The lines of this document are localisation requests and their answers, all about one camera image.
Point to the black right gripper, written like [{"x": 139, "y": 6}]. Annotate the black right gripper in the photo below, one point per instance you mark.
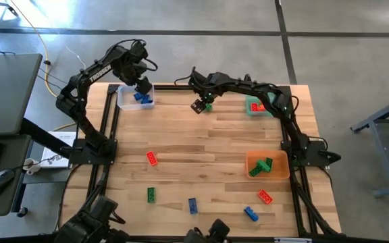
[{"x": 205, "y": 94}]

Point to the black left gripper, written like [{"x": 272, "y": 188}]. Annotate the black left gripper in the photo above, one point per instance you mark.
[{"x": 137, "y": 74}]

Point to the green toy building block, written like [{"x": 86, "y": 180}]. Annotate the green toy building block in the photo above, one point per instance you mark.
[
  {"x": 263, "y": 165},
  {"x": 255, "y": 171},
  {"x": 151, "y": 195},
  {"x": 269, "y": 161},
  {"x": 209, "y": 107}
]

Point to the blue toy building block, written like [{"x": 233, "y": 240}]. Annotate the blue toy building block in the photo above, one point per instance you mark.
[
  {"x": 251, "y": 214},
  {"x": 146, "y": 100},
  {"x": 138, "y": 96},
  {"x": 192, "y": 206}
]

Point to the orange-red toy building block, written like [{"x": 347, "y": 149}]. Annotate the orange-red toy building block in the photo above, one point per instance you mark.
[
  {"x": 254, "y": 107},
  {"x": 265, "y": 196},
  {"x": 151, "y": 158},
  {"x": 261, "y": 108}
]

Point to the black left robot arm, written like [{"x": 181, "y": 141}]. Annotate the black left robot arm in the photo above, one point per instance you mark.
[{"x": 79, "y": 111}]

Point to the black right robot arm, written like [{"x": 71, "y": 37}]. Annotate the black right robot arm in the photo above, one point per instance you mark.
[{"x": 248, "y": 88}]

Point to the clear plastic bin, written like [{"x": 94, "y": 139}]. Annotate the clear plastic bin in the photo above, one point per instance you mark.
[{"x": 127, "y": 103}]

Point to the teal plastic bin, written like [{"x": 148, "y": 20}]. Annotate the teal plastic bin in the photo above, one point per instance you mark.
[{"x": 249, "y": 101}]

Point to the orange plastic bin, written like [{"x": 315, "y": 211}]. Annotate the orange plastic bin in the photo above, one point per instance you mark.
[{"x": 279, "y": 168}]

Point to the black diagonal stand leg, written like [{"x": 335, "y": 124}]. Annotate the black diagonal stand leg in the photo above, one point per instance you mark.
[{"x": 42, "y": 136}]

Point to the white booklet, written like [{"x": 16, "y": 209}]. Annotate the white booklet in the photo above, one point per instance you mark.
[{"x": 54, "y": 152}]

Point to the grey desk top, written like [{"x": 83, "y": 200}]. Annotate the grey desk top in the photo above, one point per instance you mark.
[{"x": 5, "y": 94}]

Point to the white mug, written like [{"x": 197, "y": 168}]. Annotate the white mug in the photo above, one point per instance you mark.
[{"x": 29, "y": 167}]

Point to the black desk surface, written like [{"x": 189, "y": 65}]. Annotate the black desk surface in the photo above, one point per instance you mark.
[{"x": 8, "y": 206}]

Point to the grey metal table leg frame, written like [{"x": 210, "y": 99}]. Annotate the grey metal table leg frame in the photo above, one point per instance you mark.
[{"x": 382, "y": 158}]

